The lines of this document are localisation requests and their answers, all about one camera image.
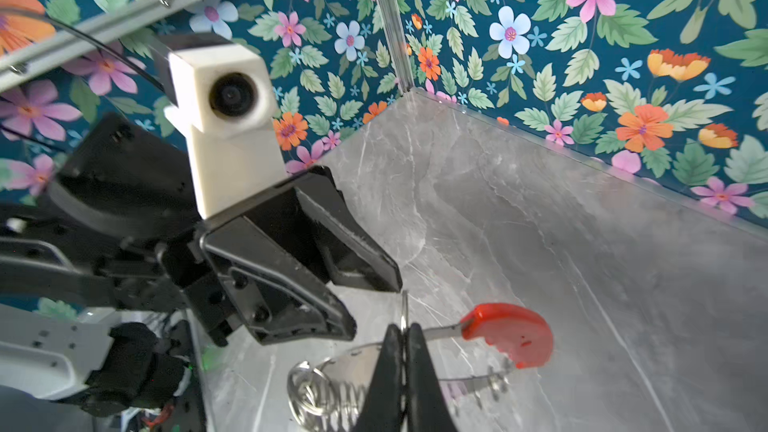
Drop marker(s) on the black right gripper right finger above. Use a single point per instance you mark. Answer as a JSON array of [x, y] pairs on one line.
[[425, 406]]

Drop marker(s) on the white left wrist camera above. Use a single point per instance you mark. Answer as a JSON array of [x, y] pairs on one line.
[[223, 105]]

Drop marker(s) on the red keyring opener tool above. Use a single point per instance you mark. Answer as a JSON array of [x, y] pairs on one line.
[[521, 334]]

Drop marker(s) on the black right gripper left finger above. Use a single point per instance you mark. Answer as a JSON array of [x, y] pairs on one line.
[[382, 408]]

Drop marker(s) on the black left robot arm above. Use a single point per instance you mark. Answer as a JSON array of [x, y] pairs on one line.
[[102, 359]]

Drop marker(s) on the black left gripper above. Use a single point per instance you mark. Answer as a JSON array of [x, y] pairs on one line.
[[129, 226]]

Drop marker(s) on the aluminium back left post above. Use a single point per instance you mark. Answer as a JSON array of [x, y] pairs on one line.
[[397, 44]]

